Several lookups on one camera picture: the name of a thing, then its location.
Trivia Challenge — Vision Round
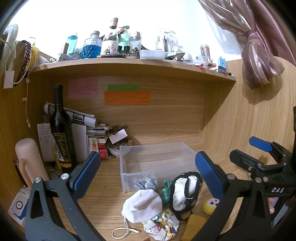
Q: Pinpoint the yellow white felt ball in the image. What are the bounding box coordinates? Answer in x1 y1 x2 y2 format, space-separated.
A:
203 198 220 215

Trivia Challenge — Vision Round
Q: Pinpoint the black white sleep mask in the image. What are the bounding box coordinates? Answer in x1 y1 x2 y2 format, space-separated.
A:
169 171 203 221

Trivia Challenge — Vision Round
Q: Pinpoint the floral fabric scrunchie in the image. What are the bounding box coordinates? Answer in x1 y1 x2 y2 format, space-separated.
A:
142 208 180 241

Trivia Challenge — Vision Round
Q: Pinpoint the silver sequin pouch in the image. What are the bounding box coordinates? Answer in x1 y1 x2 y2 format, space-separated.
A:
133 174 158 192

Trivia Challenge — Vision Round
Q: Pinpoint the person's hand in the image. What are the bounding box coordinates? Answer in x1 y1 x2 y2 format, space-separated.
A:
267 197 275 214

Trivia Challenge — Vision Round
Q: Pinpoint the blue white booklet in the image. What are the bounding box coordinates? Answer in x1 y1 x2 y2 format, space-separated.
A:
8 186 30 228

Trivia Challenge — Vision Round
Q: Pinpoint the beige thermos flask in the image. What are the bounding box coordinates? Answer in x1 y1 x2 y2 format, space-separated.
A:
15 138 49 190

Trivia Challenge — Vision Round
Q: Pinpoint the fruit print box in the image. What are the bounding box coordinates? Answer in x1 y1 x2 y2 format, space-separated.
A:
88 137 99 153

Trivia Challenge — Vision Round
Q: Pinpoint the red small box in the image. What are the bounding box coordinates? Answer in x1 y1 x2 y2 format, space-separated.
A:
98 143 108 160

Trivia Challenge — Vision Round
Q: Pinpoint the dark wine bottle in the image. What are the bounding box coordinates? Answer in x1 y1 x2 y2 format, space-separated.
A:
50 85 78 174

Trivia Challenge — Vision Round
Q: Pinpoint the clear plastic storage bin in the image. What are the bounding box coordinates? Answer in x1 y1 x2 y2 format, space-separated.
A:
119 142 198 193

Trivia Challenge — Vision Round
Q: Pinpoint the blue small box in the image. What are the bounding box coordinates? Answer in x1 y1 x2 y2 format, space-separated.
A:
218 57 226 73

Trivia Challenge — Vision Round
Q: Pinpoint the white bowl of trinkets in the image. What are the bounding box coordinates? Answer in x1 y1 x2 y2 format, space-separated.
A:
107 138 132 157

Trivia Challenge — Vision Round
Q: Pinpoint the stack of papers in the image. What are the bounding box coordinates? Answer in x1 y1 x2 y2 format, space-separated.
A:
86 124 110 143

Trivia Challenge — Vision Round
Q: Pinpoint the white card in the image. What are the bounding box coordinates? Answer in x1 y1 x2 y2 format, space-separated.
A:
109 128 128 144

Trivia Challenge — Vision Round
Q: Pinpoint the clear glass jar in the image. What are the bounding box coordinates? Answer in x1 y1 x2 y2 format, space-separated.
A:
200 45 211 62

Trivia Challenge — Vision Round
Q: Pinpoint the mauve tied curtain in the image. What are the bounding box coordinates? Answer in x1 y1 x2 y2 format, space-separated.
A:
200 1 295 89

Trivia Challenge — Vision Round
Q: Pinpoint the pink sticky note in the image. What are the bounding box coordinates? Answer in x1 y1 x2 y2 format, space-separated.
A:
68 78 98 99

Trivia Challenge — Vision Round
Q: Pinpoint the orange sticky note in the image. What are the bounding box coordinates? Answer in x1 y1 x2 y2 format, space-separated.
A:
104 90 151 105

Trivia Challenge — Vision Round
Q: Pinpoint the green sticky note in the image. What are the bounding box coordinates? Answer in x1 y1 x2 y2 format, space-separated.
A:
107 84 141 91

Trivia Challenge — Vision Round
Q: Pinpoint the white plastic case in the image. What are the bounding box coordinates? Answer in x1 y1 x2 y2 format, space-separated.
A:
139 50 165 61

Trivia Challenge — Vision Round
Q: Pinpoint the wooden shelf board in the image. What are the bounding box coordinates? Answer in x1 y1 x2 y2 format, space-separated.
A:
33 58 236 81

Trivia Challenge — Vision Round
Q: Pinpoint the blue faceted glass bottle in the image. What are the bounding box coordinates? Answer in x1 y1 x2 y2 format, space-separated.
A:
81 31 102 59

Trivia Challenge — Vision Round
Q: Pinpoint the light blue bottle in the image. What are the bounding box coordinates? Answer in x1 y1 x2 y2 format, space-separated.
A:
67 35 78 55

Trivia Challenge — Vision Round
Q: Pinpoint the green pump bottle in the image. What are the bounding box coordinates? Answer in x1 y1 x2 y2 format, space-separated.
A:
117 25 130 53

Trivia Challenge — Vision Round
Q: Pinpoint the white label sake bottle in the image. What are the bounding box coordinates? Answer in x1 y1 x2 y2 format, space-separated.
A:
101 18 118 55

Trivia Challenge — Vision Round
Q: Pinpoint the black chain necklace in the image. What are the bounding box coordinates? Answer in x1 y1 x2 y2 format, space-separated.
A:
14 39 32 87

